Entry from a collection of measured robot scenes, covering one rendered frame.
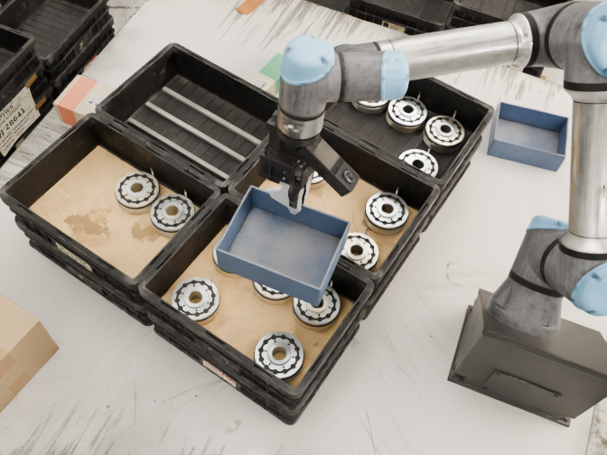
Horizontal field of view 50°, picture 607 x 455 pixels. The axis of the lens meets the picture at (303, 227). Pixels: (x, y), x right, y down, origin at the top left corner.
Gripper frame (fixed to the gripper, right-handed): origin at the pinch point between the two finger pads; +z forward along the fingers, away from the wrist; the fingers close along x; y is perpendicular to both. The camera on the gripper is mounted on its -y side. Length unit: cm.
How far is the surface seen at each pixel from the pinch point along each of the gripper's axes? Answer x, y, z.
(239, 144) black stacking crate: -32, 29, 26
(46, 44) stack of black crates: -79, 133, 65
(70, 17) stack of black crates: -95, 134, 63
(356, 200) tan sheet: -29.8, -4.6, 26.1
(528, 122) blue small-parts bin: -87, -38, 31
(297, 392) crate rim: 23.3, -12.4, 22.4
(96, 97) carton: -34, 74, 31
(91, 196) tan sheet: -3, 53, 29
